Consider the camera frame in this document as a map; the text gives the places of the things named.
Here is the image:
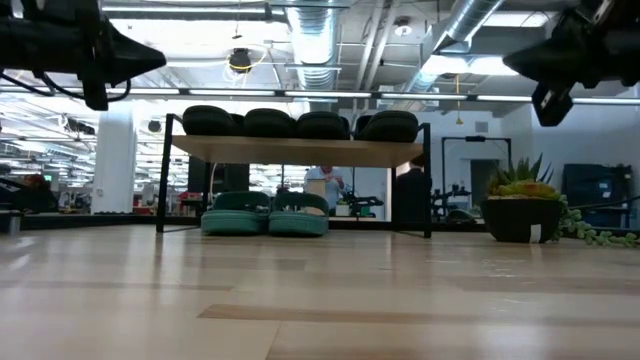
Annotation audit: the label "teal rubber slide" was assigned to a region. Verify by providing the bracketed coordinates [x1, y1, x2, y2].
[268, 192, 330, 238]
[200, 191, 272, 237]

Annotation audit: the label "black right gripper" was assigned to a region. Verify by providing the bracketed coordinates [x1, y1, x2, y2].
[502, 0, 640, 127]

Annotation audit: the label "potted succulent plant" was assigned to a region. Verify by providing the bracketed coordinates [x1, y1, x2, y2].
[480, 153, 640, 249]

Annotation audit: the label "silver ventilation duct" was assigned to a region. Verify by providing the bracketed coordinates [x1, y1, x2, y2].
[287, 0, 342, 91]
[399, 0, 505, 94]

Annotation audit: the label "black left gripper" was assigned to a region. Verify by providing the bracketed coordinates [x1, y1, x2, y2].
[0, 0, 168, 112]

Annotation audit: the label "black aluminium table frame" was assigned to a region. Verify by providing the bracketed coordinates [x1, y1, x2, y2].
[0, 209, 640, 234]

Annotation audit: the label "dark blue box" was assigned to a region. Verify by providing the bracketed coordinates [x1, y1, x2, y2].
[562, 163, 634, 229]

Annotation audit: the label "person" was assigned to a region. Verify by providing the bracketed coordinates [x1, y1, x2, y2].
[303, 165, 347, 217]
[394, 153, 432, 226]

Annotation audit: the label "black panel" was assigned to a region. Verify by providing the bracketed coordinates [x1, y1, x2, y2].
[187, 155, 251, 194]

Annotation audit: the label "black frame stand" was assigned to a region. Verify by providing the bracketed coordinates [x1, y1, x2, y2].
[441, 135, 513, 221]

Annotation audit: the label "long ceiling light strip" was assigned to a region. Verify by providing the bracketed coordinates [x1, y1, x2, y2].
[0, 87, 640, 105]

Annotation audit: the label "white pillar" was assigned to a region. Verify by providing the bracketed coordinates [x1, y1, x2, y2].
[91, 107, 138, 215]

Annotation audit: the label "wooden shelf with black frame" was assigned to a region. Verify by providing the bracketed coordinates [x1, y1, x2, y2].
[155, 112, 434, 240]

